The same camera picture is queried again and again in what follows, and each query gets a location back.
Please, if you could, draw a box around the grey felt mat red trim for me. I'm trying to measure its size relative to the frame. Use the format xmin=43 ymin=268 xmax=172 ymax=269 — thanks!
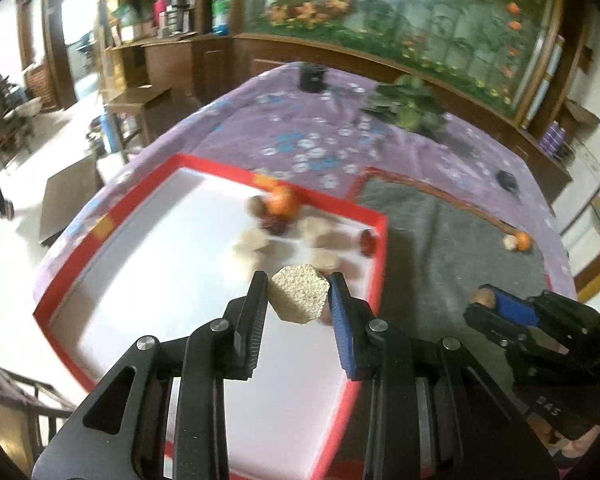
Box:
xmin=330 ymin=167 xmax=578 ymax=480

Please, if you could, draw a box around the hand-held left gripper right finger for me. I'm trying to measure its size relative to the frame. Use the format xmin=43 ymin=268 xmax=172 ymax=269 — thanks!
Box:
xmin=330 ymin=272 xmax=561 ymax=480

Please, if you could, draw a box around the green white bottle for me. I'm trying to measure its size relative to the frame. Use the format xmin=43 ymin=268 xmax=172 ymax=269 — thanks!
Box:
xmin=211 ymin=0 xmax=232 ymax=36

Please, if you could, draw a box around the person's right hand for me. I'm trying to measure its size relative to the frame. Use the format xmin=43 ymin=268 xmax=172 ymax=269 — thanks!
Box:
xmin=530 ymin=422 xmax=598 ymax=458

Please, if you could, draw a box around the cardboard box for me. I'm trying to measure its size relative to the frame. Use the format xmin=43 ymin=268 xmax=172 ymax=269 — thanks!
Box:
xmin=562 ymin=99 xmax=600 ymax=128

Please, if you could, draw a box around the green plastic bag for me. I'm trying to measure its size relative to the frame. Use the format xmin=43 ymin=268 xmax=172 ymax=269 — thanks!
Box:
xmin=111 ymin=2 xmax=140 ymax=28

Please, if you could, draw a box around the brown flat board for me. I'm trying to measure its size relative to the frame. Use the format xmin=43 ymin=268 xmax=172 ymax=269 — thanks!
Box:
xmin=40 ymin=157 xmax=106 ymax=246

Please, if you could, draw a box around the small wooden stool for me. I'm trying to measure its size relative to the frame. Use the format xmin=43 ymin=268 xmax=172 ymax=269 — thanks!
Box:
xmin=102 ymin=85 xmax=173 ymax=153

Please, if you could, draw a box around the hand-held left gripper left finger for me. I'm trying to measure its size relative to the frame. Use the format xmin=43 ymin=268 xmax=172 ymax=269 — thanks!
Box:
xmin=32 ymin=271 xmax=270 ymax=480

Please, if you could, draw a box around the black cylindrical holder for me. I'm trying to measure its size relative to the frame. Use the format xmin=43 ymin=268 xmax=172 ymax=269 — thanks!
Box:
xmin=300 ymin=62 xmax=327 ymax=93

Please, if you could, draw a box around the large orange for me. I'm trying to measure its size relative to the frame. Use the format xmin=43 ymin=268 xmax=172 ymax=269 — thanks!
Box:
xmin=262 ymin=185 xmax=301 ymax=218

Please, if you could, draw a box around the red box with white inside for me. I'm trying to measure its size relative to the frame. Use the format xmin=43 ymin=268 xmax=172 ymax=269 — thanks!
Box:
xmin=32 ymin=152 xmax=390 ymax=480

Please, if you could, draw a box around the black steel thermos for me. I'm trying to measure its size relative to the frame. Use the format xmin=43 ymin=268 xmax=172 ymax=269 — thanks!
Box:
xmin=164 ymin=0 xmax=191 ymax=36

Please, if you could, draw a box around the flower wall mural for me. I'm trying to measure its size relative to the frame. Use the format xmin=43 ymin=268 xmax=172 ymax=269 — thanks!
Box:
xmin=245 ymin=0 xmax=566 ymax=116

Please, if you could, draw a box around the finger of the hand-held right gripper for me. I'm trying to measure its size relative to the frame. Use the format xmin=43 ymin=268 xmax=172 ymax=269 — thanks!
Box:
xmin=464 ymin=304 xmax=566 ymax=356
xmin=491 ymin=289 xmax=600 ymax=346

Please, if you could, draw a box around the purple floral cloth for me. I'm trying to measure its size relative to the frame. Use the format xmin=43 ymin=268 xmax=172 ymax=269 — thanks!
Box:
xmin=32 ymin=62 xmax=578 ymax=311

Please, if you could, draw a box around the green leafy bok choy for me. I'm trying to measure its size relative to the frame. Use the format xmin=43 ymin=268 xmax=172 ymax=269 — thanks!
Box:
xmin=362 ymin=75 xmax=448 ymax=133

